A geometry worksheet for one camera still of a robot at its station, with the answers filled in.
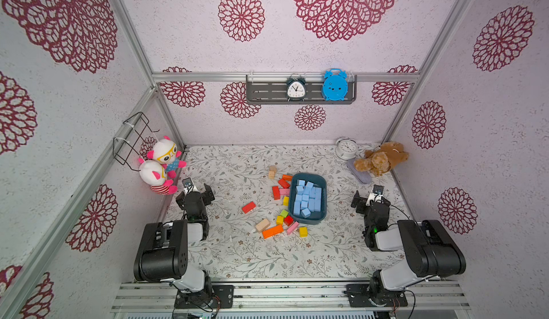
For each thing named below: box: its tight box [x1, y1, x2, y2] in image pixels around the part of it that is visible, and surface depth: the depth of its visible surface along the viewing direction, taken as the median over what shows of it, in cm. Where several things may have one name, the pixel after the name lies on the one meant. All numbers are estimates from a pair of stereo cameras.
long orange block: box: [262, 224, 284, 239], surface depth 91 cm
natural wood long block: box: [255, 218, 271, 232], surface depth 91 cm
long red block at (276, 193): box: [272, 185, 281, 201], surface depth 101 cm
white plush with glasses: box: [146, 135, 189, 179], surface depth 96 cm
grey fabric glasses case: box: [346, 157, 372, 184], surface depth 106 cm
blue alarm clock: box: [322, 68, 349, 101], surface depth 92 cm
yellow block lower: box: [299, 226, 309, 238], surface depth 89 cm
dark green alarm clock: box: [285, 74, 307, 102], surface depth 92 cm
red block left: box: [241, 200, 257, 214], surface depth 99 cm
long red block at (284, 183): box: [278, 178, 291, 189], surface depth 108 cm
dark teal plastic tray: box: [288, 173, 327, 226], surface depth 99 cm
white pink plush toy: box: [137, 158, 178, 196], surface depth 87 cm
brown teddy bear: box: [353, 141, 410, 177], surface depth 105 cm
